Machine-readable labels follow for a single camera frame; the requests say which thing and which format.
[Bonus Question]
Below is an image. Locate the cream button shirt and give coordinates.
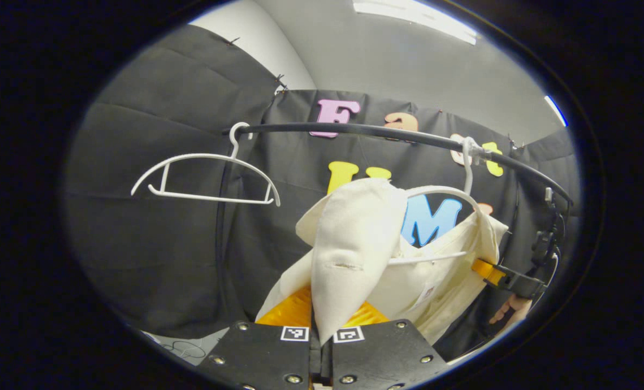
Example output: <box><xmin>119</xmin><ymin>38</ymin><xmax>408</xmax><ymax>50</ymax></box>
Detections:
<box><xmin>256</xmin><ymin>179</ymin><xmax>509</xmax><ymax>347</ymax></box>

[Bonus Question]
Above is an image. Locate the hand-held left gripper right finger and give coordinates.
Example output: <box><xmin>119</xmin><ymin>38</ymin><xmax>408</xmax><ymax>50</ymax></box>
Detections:
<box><xmin>330</xmin><ymin>301</ymin><xmax>448</xmax><ymax>390</ymax></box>

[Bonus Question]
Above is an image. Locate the black backdrop cloth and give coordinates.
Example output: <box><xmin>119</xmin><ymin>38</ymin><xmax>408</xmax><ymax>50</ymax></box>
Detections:
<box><xmin>64</xmin><ymin>24</ymin><xmax>582</xmax><ymax>358</ymax></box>

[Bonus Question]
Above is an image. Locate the white clothes hanger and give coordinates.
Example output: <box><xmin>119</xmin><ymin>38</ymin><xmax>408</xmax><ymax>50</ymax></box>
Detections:
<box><xmin>131</xmin><ymin>122</ymin><xmax>281</xmax><ymax>207</ymax></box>
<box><xmin>389</xmin><ymin>135</ymin><xmax>487</xmax><ymax>266</ymax></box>

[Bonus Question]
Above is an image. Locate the black clothes rack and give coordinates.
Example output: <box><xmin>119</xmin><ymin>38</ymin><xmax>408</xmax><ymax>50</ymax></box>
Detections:
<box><xmin>217</xmin><ymin>122</ymin><xmax>575</xmax><ymax>326</ymax></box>

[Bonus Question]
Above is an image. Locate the black cable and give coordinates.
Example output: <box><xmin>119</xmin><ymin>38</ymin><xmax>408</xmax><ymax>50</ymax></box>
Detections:
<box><xmin>159</xmin><ymin>339</ymin><xmax>209</xmax><ymax>361</ymax></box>

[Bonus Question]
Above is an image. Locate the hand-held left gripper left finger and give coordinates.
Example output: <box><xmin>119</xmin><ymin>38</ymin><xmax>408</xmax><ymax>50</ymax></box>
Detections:
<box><xmin>198</xmin><ymin>286</ymin><xmax>315</xmax><ymax>390</ymax></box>

